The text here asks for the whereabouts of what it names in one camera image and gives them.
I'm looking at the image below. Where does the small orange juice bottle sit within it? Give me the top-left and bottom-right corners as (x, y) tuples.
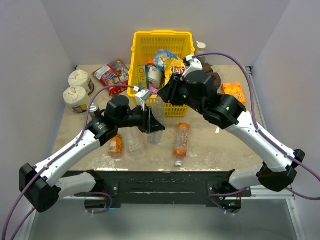
(108, 133), (123, 158)

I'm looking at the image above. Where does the blue plastic bag in basket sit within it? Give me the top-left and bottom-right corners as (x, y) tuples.
(153, 49), (180, 72)

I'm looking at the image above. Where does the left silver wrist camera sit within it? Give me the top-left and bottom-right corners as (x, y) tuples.
(135, 88), (153, 107)

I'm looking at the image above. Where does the black drink can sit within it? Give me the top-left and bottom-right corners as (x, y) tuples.
(89, 102), (101, 118)

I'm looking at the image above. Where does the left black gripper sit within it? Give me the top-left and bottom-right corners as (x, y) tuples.
(116, 103), (166, 134)

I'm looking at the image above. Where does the orange label tea bottle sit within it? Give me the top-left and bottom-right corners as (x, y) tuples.
(173, 123), (191, 158)

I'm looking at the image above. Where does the front toilet paper roll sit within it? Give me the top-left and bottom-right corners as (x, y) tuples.
(62, 86), (90, 114)

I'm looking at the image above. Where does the aluminium frame rail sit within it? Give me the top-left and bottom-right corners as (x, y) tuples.
(244, 65), (298, 201)

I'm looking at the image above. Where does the blue RIO box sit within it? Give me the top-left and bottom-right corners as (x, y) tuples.
(136, 65), (150, 89)

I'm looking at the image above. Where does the purple pack in basket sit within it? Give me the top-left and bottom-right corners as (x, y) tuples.
(149, 86), (159, 95)

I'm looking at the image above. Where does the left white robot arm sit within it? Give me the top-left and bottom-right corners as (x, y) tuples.
(19, 95), (166, 213)

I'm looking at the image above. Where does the yellow plastic basket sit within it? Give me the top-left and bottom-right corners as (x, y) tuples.
(127, 30), (200, 118)

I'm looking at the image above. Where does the yellow Lays chips bag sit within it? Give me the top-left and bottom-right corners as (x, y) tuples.
(163, 57), (186, 86)

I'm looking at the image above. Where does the clear empty water bottle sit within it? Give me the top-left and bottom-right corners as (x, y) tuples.
(124, 127), (144, 158)

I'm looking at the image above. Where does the crushed clear plastic bottle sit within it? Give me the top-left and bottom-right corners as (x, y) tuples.
(147, 97), (165, 145)

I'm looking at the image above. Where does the orange snack box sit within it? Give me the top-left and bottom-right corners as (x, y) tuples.
(222, 83), (246, 104)

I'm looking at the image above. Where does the green soap dispenser bottle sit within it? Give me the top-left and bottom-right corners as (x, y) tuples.
(195, 41), (206, 64)

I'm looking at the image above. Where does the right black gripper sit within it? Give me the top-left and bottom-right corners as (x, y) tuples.
(158, 72), (206, 115)

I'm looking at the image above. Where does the toilet paper roll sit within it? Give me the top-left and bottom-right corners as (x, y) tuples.
(62, 86), (90, 114)
(68, 69), (95, 95)

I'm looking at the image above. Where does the white paper roll in basket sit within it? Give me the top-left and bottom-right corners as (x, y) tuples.
(148, 66), (163, 89)

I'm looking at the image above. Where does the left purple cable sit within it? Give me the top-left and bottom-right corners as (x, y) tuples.
(0, 84), (141, 240)

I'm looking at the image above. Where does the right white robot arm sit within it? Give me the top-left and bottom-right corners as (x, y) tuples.
(157, 70), (306, 197)

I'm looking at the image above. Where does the rear toilet paper roll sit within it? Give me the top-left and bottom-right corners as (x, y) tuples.
(68, 69), (95, 95)

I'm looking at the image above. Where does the red snack bag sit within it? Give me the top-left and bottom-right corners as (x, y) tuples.
(91, 59), (129, 96)

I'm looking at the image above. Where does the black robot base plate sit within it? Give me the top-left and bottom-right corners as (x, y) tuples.
(76, 170), (252, 213)

